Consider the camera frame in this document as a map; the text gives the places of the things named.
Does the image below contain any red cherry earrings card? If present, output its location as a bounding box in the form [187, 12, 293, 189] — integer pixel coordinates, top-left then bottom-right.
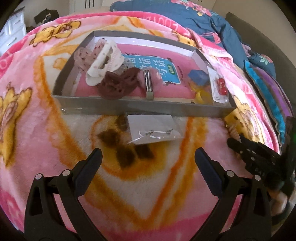
[207, 66, 229, 104]

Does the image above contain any yellow hair ties bag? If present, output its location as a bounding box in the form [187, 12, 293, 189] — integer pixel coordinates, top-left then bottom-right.
[190, 84, 213, 105]

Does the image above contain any silver stud earrings card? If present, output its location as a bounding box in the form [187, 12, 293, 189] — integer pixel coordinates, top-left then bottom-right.
[127, 114, 183, 145]

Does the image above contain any brown hair clip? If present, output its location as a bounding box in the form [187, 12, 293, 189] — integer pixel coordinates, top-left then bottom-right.
[97, 67, 140, 100]

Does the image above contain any sheer polka dot bow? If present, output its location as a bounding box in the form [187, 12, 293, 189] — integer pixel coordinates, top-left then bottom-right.
[74, 39, 106, 72]

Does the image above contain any white claw hair clip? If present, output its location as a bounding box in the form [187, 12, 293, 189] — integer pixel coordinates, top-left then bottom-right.
[86, 38, 125, 86]

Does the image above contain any person right hand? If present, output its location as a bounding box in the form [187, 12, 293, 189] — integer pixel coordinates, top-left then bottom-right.
[268, 190, 288, 216]

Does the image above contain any striped pillow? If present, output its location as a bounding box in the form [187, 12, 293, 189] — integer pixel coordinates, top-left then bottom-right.
[244, 61, 295, 147]

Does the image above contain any green headboard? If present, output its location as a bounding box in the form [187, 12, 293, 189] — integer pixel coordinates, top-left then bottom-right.
[226, 13, 295, 109]

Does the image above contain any pink bear fleece blanket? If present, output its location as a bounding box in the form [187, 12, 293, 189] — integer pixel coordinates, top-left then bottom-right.
[1, 11, 280, 240]

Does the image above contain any blue floral duvet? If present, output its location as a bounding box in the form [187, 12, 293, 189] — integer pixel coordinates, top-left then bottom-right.
[110, 1, 276, 78]

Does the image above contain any grey box with pink book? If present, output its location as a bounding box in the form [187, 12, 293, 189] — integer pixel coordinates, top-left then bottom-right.
[52, 31, 236, 118]

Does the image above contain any white drawer dresser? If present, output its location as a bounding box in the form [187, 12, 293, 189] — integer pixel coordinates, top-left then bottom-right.
[1, 7, 27, 56]

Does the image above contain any black bag on floor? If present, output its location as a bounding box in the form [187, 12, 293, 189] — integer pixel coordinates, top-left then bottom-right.
[34, 9, 60, 24]

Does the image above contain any white wardrobe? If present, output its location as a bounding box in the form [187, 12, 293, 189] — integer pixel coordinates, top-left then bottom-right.
[69, 0, 118, 13]

